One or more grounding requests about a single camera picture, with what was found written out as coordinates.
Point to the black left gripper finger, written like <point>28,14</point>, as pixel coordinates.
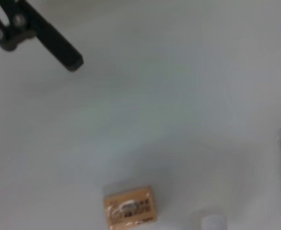
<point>59,50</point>

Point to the green pen with white cap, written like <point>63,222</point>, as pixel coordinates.
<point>213,222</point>

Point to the tan rectangular eraser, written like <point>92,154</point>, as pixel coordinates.
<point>129,207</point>

